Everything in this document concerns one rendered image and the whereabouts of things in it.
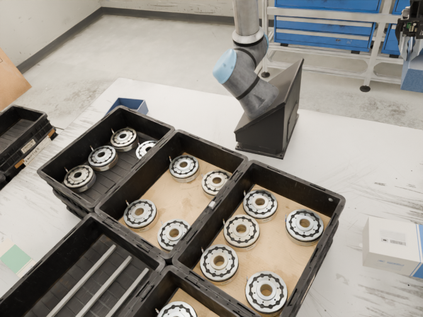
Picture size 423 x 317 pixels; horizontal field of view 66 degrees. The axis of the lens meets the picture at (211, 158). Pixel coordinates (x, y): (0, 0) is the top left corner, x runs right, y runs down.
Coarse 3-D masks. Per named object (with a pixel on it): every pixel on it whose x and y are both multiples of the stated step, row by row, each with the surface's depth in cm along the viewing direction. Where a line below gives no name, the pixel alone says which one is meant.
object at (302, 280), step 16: (256, 160) 99; (240, 176) 96; (288, 176) 94; (224, 192) 93; (336, 208) 85; (192, 240) 84; (320, 240) 79; (176, 256) 81; (192, 272) 78; (304, 272) 74; (208, 288) 75; (240, 304) 72; (288, 304) 72
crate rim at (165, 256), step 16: (160, 144) 110; (208, 144) 107; (144, 160) 105; (128, 176) 102; (112, 192) 98; (96, 208) 95; (208, 208) 90; (112, 224) 90; (192, 224) 87; (144, 240) 85; (160, 256) 82
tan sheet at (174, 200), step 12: (204, 168) 113; (216, 168) 113; (168, 180) 112; (156, 192) 109; (168, 192) 108; (180, 192) 107; (192, 192) 107; (156, 204) 105; (168, 204) 105; (180, 204) 104; (192, 204) 103; (204, 204) 103; (168, 216) 102; (180, 216) 101; (192, 216) 100; (156, 228) 99; (156, 240) 96
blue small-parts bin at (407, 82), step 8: (408, 48) 98; (408, 56) 94; (416, 56) 102; (408, 64) 90; (416, 64) 99; (408, 72) 89; (416, 72) 88; (408, 80) 90; (416, 80) 89; (400, 88) 93; (408, 88) 92; (416, 88) 91
